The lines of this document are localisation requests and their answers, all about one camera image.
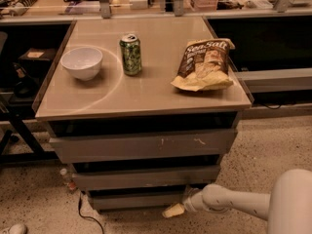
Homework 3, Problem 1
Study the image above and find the grey bottom drawer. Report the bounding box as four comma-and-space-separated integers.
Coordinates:
88, 185, 190, 211

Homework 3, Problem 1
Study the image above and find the dark bottle under bench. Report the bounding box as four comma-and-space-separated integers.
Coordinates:
13, 62, 38, 98

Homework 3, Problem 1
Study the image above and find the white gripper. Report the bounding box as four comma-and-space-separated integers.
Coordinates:
162, 187, 208, 218

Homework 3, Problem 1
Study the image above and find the grey drawer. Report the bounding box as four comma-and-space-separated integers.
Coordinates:
88, 185, 190, 211
73, 165, 220, 191
50, 129, 237, 164

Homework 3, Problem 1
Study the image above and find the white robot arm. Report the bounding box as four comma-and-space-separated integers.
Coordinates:
163, 169, 312, 234

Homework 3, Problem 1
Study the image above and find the black floor cable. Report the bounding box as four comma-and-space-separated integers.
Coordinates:
77, 192, 106, 234

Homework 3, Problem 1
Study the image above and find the sea salt chips bag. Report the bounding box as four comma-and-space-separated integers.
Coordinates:
172, 38, 235, 92

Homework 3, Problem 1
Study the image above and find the white ceramic bowl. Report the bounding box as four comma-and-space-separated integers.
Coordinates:
60, 47, 103, 81

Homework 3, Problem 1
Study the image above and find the dark box on shelf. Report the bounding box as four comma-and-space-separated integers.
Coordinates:
19, 48, 57, 61

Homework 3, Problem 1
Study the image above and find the grey middle drawer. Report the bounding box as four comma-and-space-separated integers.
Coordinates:
73, 165, 220, 191

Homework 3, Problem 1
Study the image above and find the small clear bottle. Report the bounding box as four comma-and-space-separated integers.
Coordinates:
59, 168, 77, 193

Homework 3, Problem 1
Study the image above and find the grey drawer cabinet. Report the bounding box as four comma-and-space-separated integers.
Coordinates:
36, 17, 251, 198

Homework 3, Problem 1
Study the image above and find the white object on floor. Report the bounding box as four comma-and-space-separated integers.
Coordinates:
0, 223, 27, 234

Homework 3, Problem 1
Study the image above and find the grey top drawer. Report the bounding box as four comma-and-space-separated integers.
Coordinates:
50, 129, 237, 164

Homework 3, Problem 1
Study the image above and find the green soda can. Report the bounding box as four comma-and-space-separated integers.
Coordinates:
119, 33, 141, 76

